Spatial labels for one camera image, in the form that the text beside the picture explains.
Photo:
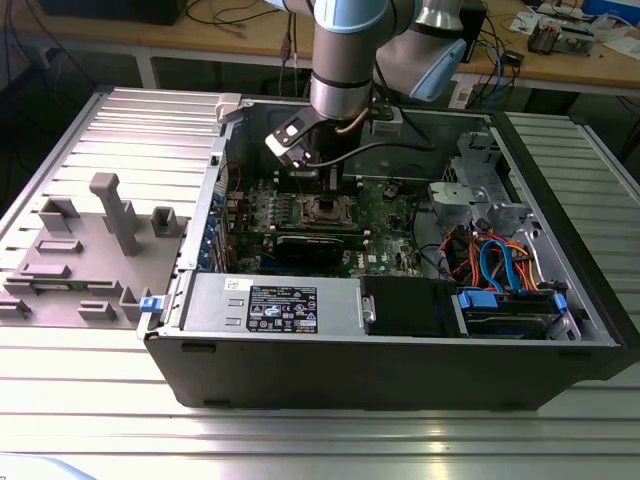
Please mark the CPU socket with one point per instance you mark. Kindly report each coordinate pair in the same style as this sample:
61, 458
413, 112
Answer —
310, 217

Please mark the black graphics card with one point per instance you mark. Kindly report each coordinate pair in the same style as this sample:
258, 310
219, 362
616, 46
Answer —
310, 250

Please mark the metal heat sink cooler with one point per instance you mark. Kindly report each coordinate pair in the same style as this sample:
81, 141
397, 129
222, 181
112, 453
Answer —
541, 39

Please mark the blue plastic clip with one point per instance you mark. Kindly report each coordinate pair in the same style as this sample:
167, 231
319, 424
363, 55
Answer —
151, 305

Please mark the small black adapter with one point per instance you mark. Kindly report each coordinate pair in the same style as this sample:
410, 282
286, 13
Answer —
512, 56

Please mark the black PC case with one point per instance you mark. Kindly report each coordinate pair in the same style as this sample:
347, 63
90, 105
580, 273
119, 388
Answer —
350, 375

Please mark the wooden desk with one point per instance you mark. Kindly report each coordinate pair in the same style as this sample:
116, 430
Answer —
225, 40

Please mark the green motherboard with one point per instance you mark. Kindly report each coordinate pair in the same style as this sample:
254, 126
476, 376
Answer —
385, 235

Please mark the pale grey case latch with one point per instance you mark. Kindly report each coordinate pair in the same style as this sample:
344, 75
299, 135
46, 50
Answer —
227, 105

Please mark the black RAM slot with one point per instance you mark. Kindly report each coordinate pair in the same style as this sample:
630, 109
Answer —
350, 180
350, 185
350, 176
350, 190

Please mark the grey parts rack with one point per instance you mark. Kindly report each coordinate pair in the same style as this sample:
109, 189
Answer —
75, 260

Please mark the hard disk in blue carrier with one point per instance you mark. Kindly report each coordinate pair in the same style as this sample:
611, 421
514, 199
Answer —
505, 315

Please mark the silver lidded CPU chip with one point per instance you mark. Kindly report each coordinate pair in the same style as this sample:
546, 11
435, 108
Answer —
327, 216

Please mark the silver power supply unit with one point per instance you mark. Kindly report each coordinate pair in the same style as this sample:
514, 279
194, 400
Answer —
215, 305

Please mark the black drive box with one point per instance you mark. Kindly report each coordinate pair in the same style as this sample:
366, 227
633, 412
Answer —
405, 305

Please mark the tall black box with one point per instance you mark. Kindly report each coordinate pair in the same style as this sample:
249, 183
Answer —
477, 30

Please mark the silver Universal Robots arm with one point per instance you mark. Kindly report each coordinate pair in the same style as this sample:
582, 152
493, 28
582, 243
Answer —
342, 60

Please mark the black computer box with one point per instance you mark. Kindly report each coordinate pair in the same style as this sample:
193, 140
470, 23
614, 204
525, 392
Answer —
100, 10

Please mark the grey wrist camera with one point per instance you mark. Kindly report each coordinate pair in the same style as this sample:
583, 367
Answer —
387, 122

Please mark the round silver coin battery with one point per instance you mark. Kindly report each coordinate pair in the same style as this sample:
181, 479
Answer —
392, 191

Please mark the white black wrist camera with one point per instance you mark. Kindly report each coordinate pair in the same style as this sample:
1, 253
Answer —
285, 137

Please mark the blue cardboard box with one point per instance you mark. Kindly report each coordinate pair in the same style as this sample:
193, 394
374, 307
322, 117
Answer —
612, 7

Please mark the silver metal drive cage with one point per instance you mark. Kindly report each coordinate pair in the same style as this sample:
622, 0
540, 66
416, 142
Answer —
470, 200

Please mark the green RAM stick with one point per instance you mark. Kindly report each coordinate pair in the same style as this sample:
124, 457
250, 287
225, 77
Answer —
57, 286

